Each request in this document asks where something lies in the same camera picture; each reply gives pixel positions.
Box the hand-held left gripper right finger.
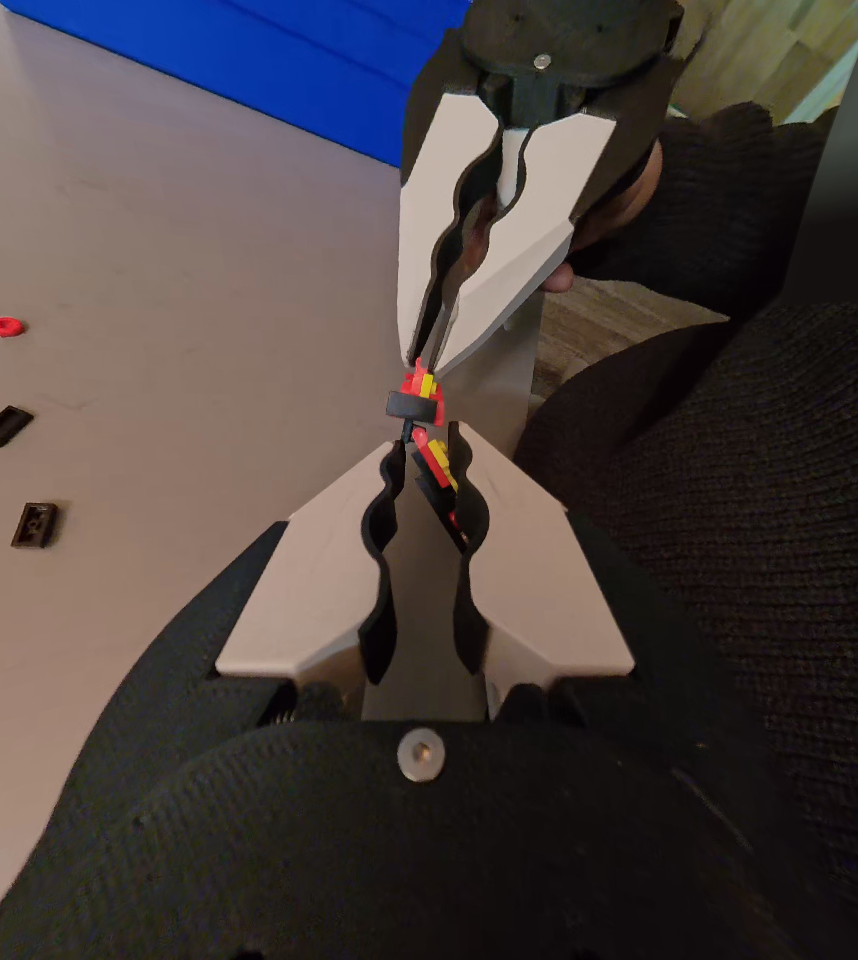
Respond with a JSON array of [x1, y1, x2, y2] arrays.
[[446, 421, 636, 717]]

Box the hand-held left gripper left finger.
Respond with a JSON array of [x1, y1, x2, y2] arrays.
[[215, 441, 409, 717]]

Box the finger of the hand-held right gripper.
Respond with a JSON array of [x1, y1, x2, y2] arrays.
[[396, 92, 505, 366], [427, 110, 619, 376]]

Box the yellow red lego car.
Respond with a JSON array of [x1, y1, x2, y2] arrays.
[[386, 357, 472, 555]]

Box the person's right forearm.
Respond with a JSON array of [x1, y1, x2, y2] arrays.
[[571, 101, 838, 316]]

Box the person's right hand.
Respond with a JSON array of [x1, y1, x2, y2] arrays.
[[537, 138, 666, 295]]

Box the blue plastic bin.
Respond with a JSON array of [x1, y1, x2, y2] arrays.
[[0, 0, 475, 168]]

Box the person's black sweater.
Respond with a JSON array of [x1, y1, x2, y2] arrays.
[[511, 296, 858, 960]]

